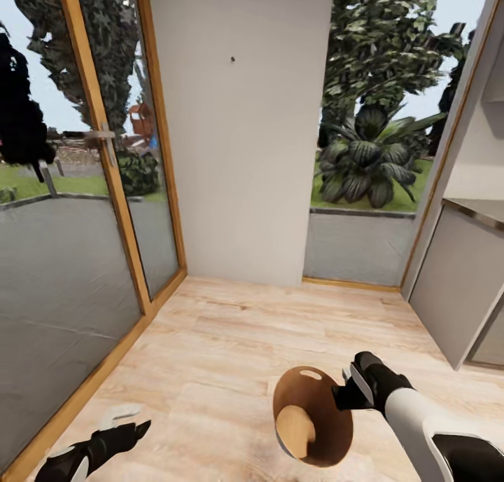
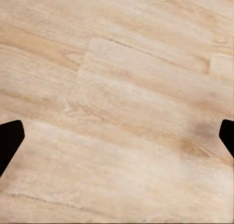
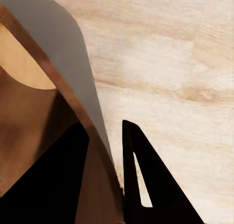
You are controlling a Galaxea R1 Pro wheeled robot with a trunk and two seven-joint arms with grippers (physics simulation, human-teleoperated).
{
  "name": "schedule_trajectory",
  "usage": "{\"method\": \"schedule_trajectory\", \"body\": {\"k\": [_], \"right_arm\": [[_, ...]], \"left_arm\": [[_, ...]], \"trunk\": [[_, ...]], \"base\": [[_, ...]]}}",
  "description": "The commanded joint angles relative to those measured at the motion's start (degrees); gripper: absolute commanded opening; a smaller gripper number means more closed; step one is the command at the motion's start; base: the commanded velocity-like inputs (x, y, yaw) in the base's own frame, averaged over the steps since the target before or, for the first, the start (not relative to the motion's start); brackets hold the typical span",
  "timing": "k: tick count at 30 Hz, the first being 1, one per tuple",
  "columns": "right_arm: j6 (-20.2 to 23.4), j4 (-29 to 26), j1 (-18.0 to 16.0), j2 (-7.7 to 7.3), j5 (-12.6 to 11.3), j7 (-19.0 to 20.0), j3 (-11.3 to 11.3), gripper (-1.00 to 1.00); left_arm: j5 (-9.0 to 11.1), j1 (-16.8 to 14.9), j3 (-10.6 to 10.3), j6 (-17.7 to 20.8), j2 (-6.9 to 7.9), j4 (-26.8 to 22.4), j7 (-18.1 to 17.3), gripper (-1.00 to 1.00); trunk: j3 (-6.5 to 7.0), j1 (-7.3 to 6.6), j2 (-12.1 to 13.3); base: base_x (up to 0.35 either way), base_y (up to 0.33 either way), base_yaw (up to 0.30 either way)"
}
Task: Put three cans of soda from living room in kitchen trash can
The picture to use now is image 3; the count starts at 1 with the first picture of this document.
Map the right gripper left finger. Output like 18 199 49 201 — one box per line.
0 122 89 224

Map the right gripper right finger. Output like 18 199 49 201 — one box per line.
122 120 205 224

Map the trash can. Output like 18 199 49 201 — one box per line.
0 0 125 224

